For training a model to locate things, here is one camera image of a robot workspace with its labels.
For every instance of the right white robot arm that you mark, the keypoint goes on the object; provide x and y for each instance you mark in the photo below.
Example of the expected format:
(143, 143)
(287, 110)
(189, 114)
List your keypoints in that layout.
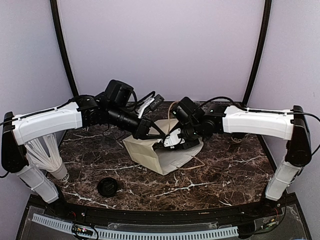
(196, 123)

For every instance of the white slotted cable duct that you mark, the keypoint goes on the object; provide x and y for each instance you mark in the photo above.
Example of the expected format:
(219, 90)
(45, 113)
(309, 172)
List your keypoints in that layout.
(117, 231)

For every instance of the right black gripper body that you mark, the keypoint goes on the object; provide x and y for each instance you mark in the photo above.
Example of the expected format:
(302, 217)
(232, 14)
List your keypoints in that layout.
(191, 136)

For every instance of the cream paper bag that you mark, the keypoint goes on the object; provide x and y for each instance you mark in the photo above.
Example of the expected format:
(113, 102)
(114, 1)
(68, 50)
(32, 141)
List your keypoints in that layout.
(154, 156)

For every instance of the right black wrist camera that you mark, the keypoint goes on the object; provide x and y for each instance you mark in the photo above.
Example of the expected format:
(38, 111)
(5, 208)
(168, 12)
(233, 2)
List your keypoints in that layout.
(186, 111)

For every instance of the right black frame post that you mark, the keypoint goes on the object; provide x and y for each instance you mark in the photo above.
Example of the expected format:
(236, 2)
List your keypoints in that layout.
(259, 51)

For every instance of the left black frame post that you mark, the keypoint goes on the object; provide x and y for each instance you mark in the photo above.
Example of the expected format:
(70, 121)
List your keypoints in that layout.
(62, 47)

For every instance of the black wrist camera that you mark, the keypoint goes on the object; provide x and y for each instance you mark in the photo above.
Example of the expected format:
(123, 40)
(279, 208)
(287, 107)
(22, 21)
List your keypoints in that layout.
(186, 111)
(118, 92)

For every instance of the white cup with straws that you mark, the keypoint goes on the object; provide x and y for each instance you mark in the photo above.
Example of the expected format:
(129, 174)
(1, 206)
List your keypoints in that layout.
(44, 153)

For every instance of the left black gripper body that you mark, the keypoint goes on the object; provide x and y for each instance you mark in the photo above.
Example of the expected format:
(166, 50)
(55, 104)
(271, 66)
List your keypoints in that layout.
(141, 128)

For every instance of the black plastic cup lid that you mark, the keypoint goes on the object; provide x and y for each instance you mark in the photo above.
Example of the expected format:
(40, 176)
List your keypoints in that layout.
(107, 187)

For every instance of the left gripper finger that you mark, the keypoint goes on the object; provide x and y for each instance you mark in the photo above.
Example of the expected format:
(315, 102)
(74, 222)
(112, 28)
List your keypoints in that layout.
(154, 136)
(155, 130)

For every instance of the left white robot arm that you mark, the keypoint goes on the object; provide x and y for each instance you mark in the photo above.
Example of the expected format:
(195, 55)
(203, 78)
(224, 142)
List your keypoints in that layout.
(80, 112)

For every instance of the black frame post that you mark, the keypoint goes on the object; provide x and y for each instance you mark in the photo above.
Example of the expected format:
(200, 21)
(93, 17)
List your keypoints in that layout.
(62, 47)
(259, 51)

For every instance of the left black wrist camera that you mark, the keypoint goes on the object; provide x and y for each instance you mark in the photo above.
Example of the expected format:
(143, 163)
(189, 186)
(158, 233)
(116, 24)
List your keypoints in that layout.
(118, 92)

